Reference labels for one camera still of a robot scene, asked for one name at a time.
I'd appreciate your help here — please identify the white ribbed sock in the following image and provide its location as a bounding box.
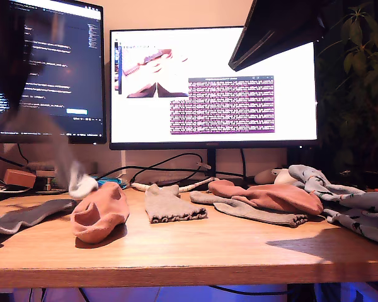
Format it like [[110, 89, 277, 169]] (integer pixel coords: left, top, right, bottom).
[[0, 105, 99, 199], [0, 198, 78, 235]]

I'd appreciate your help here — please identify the pale blue toucan sock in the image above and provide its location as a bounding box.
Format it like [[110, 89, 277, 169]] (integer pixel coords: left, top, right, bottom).
[[287, 164, 378, 218], [321, 201, 378, 247]]

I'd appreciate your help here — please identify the salmon pink ankle sock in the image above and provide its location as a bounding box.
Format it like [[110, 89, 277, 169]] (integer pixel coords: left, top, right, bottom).
[[71, 181, 130, 245], [207, 179, 324, 216]]

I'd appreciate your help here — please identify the dark code screen monitor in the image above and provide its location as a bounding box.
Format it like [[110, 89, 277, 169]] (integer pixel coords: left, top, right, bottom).
[[0, 0, 107, 145]]

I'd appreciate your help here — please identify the green leafy houseplant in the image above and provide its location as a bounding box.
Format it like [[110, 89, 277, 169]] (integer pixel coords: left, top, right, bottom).
[[314, 3, 378, 183]]

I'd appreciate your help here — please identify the white screen monitor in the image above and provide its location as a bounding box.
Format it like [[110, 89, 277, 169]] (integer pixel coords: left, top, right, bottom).
[[109, 26, 319, 177]]

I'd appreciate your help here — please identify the white computer mouse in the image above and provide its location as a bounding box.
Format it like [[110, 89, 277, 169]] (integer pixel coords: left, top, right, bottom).
[[254, 169, 277, 185]]

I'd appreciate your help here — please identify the blue plastic packet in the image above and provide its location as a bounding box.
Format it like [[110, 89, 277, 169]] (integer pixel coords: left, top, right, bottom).
[[94, 177, 129, 189]]

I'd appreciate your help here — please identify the grey frilled cuff sock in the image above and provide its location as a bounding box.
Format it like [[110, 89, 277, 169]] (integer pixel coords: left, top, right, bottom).
[[189, 191, 310, 228], [144, 184, 208, 225]]

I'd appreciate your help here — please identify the black table leg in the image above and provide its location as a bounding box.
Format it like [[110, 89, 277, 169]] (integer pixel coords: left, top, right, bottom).
[[286, 284, 316, 302]]

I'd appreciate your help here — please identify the black cable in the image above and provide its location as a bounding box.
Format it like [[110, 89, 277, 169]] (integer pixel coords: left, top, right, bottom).
[[207, 284, 289, 297], [0, 150, 28, 171], [239, 149, 247, 182], [129, 167, 247, 186], [94, 152, 205, 186]]

